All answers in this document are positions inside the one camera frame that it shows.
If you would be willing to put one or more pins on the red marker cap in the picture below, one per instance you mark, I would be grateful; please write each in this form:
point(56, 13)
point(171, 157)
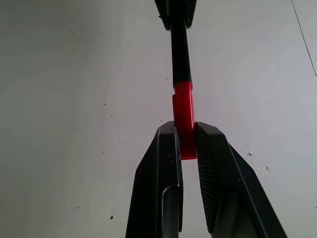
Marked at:
point(182, 111)

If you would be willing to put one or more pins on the black marker with red collar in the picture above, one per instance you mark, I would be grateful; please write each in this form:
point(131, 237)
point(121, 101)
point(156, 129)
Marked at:
point(179, 57)

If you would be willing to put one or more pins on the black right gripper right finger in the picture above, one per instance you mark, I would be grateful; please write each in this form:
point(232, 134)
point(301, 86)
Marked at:
point(223, 178)

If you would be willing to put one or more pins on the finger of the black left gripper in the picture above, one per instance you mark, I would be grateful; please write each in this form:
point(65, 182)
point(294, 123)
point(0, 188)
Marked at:
point(190, 11)
point(163, 12)

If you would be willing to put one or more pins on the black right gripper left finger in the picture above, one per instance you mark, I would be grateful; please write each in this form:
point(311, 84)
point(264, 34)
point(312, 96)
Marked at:
point(156, 178)

